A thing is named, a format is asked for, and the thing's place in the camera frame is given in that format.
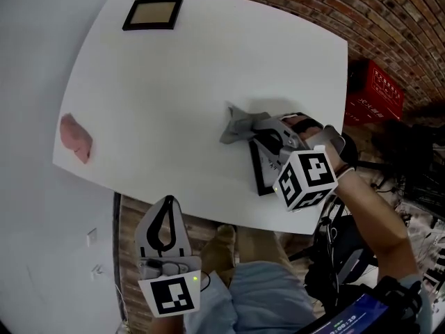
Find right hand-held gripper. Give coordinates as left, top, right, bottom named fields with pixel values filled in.
left=252, top=115, right=347, bottom=212

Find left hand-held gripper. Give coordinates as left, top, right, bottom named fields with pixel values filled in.
left=134, top=196, right=202, bottom=317

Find grey wiping cloth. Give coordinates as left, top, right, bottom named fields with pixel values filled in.
left=218, top=101, right=272, bottom=145

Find black frame white picture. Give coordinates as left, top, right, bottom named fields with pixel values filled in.
left=248, top=139, right=284, bottom=197

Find black frame tan picture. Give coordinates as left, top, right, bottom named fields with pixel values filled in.
left=121, top=0, right=184, bottom=32

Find person's left forearm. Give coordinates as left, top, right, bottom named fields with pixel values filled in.
left=151, top=313, right=185, bottom=334

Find person's right forearm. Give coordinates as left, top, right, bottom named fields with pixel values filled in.
left=328, top=148, right=420, bottom=285

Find person's right hand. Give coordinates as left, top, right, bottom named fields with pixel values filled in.
left=281, top=114, right=324, bottom=142

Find khaki trousers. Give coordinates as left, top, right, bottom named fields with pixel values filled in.
left=200, top=223, right=289, bottom=285

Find black wrist band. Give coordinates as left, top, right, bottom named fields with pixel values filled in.
left=335, top=164, right=355, bottom=180

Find red fire extinguisher box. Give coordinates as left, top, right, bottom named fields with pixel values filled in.
left=343, top=59, right=405, bottom=127

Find white table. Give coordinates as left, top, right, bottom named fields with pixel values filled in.
left=51, top=0, right=349, bottom=236

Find light blue shirt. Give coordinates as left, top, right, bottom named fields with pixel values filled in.
left=184, top=261, right=314, bottom=334

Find pink cloth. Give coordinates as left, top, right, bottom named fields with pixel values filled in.
left=59, top=112, right=94, bottom=165

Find tall black office chair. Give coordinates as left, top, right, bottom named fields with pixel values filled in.
left=370, top=120, right=445, bottom=187

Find phone with blue screen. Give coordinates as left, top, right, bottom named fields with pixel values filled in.
left=298, top=292, right=389, bottom=334

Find white power cable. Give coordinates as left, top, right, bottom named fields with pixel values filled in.
left=114, top=280, right=128, bottom=323

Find black arm strap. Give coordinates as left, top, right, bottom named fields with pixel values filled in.
left=373, top=275, right=434, bottom=334

